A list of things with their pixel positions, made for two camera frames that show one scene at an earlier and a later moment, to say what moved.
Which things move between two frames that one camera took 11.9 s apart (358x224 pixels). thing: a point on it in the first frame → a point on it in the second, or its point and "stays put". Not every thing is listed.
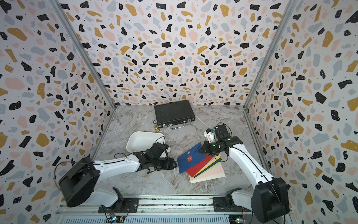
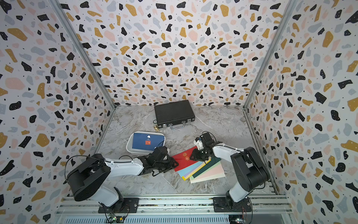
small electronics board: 116,219 stays put
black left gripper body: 162,164 stays put
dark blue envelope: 190,158 → 147,142
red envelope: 193,171 → 183,158
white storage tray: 138,141 stays put
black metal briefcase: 174,114 stays put
